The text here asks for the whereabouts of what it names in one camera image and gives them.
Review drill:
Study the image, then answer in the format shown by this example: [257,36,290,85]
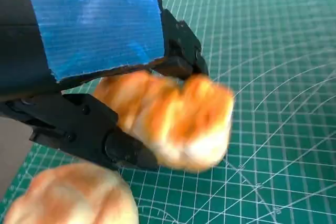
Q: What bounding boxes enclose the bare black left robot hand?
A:
[0,0,209,171]

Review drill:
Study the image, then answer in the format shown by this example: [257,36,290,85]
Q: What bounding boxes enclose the rectangular striped toy bread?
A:
[91,70,236,174]

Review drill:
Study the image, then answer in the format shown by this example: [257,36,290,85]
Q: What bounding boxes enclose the round toy bread bun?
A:
[4,162,140,224]

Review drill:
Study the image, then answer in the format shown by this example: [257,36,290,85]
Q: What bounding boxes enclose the green cutting mat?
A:
[0,0,336,224]

